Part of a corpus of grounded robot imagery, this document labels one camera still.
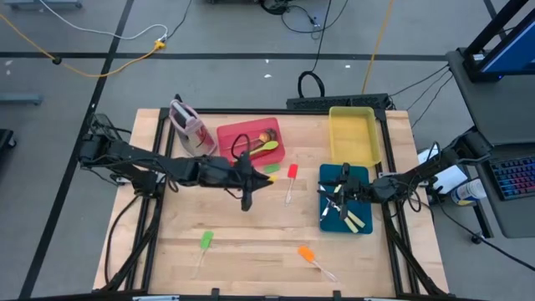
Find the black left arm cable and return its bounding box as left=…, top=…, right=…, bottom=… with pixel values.
left=103, top=192, right=143, bottom=289

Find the grey desk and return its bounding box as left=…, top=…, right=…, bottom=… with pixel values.
left=445, top=48, right=535, bottom=239

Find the backlit computer keyboard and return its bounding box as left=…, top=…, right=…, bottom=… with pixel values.
left=488, top=155, right=535, bottom=202

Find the orange silicone spatula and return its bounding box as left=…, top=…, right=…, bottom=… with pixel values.
left=297, top=245, right=339, bottom=283

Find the white paper sheet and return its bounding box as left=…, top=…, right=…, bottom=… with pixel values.
left=416, top=144, right=468, bottom=196

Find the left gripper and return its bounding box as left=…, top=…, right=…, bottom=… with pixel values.
left=196, top=152, right=276, bottom=213

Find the lime green plastic spoon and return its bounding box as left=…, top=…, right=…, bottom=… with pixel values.
left=249, top=140, right=280, bottom=158

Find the yellow power cable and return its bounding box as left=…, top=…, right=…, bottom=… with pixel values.
left=0, top=12, right=166, bottom=79
left=361, top=0, right=396, bottom=95

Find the light wooden spoon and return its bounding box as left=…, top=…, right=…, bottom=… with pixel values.
left=225, top=131, right=272, bottom=151

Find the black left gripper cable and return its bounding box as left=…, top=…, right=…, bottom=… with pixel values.
left=229, top=133, right=252, bottom=162

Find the black monitor stand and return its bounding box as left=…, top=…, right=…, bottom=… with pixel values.
left=461, top=0, right=532, bottom=83

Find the black floor cable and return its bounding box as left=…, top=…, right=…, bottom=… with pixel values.
left=166, top=0, right=193, bottom=41
left=432, top=196, right=535, bottom=272

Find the pink plastic bin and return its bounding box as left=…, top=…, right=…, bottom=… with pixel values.
left=216, top=116, right=288, bottom=168

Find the blue plastic bin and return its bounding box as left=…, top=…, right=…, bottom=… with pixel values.
left=318, top=162, right=375, bottom=234

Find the black power strip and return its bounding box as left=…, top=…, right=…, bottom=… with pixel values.
left=286, top=92, right=390, bottom=111

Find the yellow plastic bin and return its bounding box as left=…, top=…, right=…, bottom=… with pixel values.
left=328, top=105, right=383, bottom=168

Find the cream-handled kitchen knife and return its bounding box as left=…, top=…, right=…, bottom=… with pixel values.
left=329, top=202, right=367, bottom=229

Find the dark wooden spoon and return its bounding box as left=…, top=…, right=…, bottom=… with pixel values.
left=246, top=128, right=279, bottom=147

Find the thin black cable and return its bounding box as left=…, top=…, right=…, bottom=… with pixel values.
left=388, top=64, right=451, bottom=99

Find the grey metal floor beam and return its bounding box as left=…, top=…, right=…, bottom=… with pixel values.
left=0, top=94, right=43, bottom=106

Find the black mesh control box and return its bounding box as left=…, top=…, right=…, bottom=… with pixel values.
left=89, top=113, right=126, bottom=139

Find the monitor with blue screen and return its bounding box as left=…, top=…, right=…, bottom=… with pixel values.
left=476, top=8, right=535, bottom=76

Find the white floor cable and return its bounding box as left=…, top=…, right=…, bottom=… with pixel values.
left=37, top=0, right=169, bottom=41

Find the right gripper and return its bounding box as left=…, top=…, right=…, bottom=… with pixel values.
left=316, top=162, right=378, bottom=222

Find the light green silicone spatula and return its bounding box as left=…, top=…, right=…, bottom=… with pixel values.
left=191, top=230, right=215, bottom=280

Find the red silicone spatula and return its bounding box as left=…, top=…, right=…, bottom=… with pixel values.
left=283, top=162, right=300, bottom=207

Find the black cable bundle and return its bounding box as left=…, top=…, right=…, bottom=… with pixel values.
left=258, top=0, right=350, bottom=41

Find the black power cable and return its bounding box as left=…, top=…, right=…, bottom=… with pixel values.
left=297, top=0, right=334, bottom=99

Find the white plastic bottle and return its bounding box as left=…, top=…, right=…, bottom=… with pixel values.
left=451, top=178, right=488, bottom=207

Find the metal box grater pink trim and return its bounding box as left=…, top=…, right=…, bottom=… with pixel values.
left=169, top=99, right=218, bottom=159

